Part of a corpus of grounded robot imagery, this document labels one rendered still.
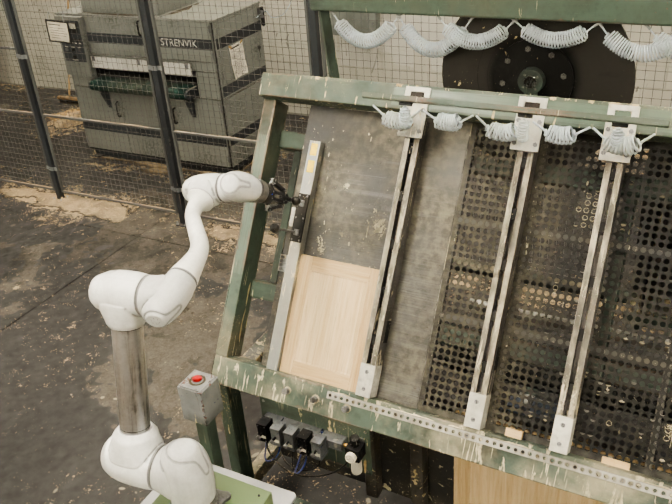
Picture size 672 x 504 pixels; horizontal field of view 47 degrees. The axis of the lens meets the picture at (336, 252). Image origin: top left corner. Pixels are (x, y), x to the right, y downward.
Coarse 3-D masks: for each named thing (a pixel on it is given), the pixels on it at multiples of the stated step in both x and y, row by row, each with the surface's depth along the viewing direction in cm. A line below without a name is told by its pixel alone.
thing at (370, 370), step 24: (408, 120) 278; (408, 144) 292; (408, 168) 295; (408, 192) 291; (408, 216) 294; (384, 264) 293; (384, 288) 293; (384, 312) 291; (384, 336) 294; (360, 384) 293
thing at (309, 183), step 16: (320, 144) 313; (320, 160) 315; (304, 176) 314; (304, 192) 314; (304, 224) 313; (304, 240) 315; (288, 256) 315; (288, 272) 314; (288, 288) 314; (288, 304) 313; (288, 320) 315; (272, 336) 315; (272, 352) 315; (272, 368) 314
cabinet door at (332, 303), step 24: (312, 264) 312; (336, 264) 307; (312, 288) 312; (336, 288) 307; (360, 288) 303; (312, 312) 311; (336, 312) 306; (360, 312) 302; (288, 336) 314; (312, 336) 310; (336, 336) 305; (360, 336) 301; (288, 360) 314; (312, 360) 309; (336, 360) 305; (360, 360) 300; (336, 384) 304
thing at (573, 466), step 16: (336, 400) 299; (352, 400) 296; (400, 416) 288; (416, 416) 285; (448, 432) 279; (464, 432) 276; (496, 448) 271; (512, 448) 269; (560, 464) 261; (576, 464) 259; (608, 480) 254; (624, 480) 252
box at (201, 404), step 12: (192, 372) 312; (204, 372) 311; (180, 384) 306; (204, 384) 304; (216, 384) 309; (180, 396) 307; (192, 396) 303; (204, 396) 303; (216, 396) 310; (192, 408) 307; (204, 408) 304; (216, 408) 312; (192, 420) 311; (204, 420) 307
